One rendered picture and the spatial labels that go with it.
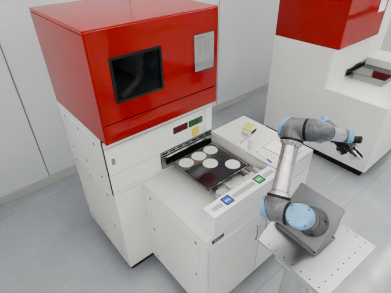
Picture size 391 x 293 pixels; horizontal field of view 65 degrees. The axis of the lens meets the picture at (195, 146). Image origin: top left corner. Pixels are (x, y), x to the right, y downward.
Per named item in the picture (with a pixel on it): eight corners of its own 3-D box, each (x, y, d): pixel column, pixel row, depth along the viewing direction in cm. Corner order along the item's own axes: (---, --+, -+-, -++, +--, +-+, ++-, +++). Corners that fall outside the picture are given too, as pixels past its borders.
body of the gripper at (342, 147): (344, 149, 200) (331, 136, 199) (356, 143, 193) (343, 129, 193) (341, 156, 195) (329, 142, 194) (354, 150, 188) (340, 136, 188)
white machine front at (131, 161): (112, 194, 191) (99, 141, 168) (209, 145, 234) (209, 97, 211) (114, 197, 189) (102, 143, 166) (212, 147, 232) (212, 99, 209)
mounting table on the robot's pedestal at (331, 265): (369, 262, 164) (376, 246, 157) (319, 313, 142) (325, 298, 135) (299, 212, 194) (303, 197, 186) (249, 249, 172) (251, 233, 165)
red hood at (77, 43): (56, 100, 211) (28, 7, 177) (154, 70, 253) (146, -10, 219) (106, 146, 163) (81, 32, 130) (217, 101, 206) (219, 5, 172)
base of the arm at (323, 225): (336, 222, 149) (330, 220, 142) (313, 243, 152) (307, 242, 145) (313, 200, 159) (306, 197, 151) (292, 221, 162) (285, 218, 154)
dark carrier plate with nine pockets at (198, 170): (173, 162, 205) (173, 161, 205) (210, 143, 223) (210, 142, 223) (207, 189, 183) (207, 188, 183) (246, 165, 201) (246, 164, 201)
